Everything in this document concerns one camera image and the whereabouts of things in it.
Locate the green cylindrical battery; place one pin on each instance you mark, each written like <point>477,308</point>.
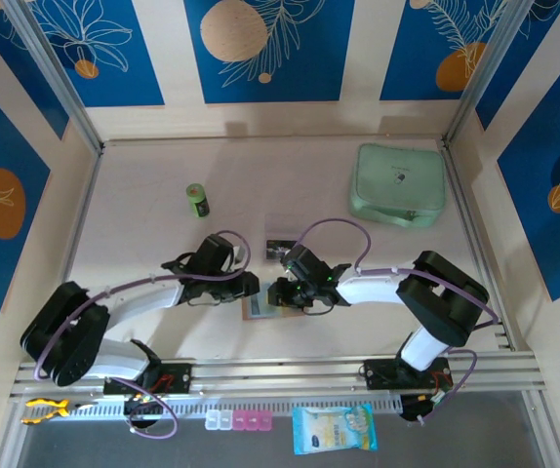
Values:
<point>198,202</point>

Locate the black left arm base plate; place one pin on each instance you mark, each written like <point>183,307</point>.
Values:
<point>182,378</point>

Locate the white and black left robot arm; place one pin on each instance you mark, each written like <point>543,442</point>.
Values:
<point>143,300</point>

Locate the black base electronics module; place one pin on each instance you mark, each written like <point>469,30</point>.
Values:
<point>138,408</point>
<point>412,408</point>

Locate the blue wet wipes packet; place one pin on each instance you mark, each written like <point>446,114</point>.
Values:
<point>333,431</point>

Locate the aluminium table side rail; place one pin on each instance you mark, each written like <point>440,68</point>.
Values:
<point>468,209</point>
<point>74,244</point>

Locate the aluminium frame post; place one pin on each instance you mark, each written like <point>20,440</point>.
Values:
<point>482,73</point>
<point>58,73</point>

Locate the mint green zip pouch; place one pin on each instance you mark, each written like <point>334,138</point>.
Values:
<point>397,175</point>

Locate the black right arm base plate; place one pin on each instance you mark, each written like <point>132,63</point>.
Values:
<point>377,375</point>

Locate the tan leather card holder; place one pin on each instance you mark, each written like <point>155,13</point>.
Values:
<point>285,315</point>

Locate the dark printed card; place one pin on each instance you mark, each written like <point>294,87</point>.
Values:
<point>275,248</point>

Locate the white and pink pill organizer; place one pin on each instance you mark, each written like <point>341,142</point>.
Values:
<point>238,420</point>

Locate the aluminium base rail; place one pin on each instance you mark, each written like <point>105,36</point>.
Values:
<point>280,373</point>

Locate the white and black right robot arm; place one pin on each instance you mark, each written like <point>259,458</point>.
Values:
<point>372,290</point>

